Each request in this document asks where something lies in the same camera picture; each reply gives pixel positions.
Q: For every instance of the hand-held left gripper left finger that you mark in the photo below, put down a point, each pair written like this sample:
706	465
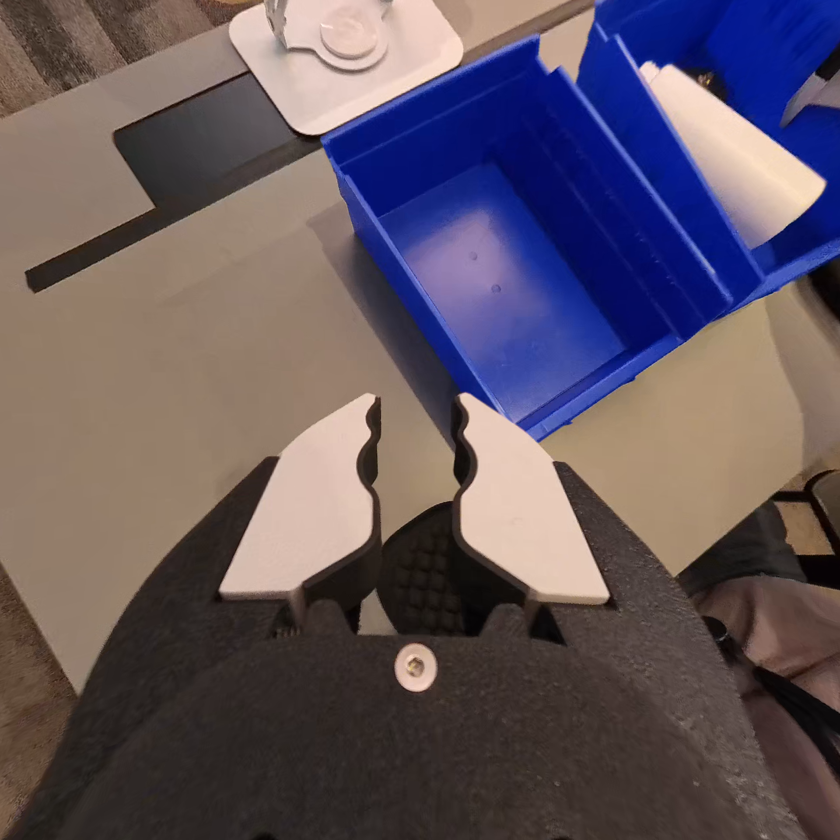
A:
302	525

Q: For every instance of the blue plastic bin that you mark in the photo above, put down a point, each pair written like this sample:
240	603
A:
492	262
656	164

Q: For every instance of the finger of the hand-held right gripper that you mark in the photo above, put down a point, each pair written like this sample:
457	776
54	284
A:
804	102

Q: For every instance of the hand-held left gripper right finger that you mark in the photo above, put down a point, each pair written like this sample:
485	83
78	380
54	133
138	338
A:
525	525

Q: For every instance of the person's brown grey shirt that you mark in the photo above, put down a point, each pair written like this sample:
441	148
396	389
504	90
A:
787	630

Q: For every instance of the white plastic bottle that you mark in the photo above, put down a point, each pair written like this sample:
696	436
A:
735	157

